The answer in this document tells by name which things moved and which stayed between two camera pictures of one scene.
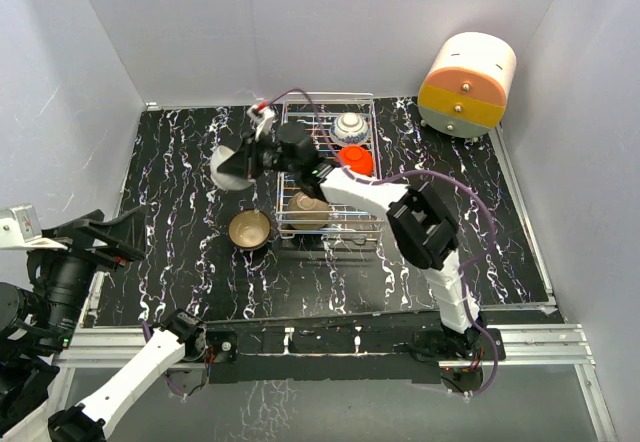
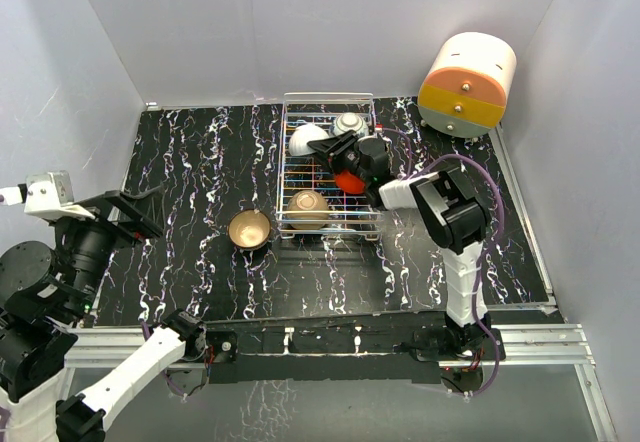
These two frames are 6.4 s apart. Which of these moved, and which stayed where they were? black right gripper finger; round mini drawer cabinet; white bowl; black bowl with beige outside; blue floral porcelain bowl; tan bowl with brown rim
Moved: black right gripper finger; white bowl
Stayed: black bowl with beige outside; blue floral porcelain bowl; round mini drawer cabinet; tan bowl with brown rim
